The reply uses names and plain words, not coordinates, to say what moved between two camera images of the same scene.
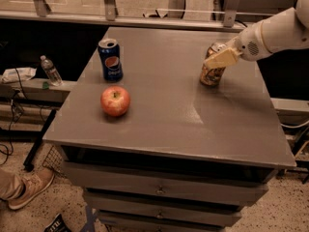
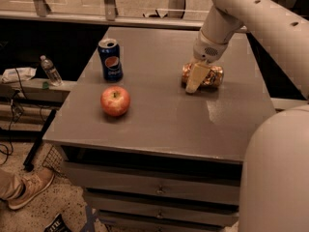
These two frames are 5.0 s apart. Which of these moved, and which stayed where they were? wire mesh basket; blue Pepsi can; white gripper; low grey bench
Moved: white gripper
Stayed: wire mesh basket; blue Pepsi can; low grey bench
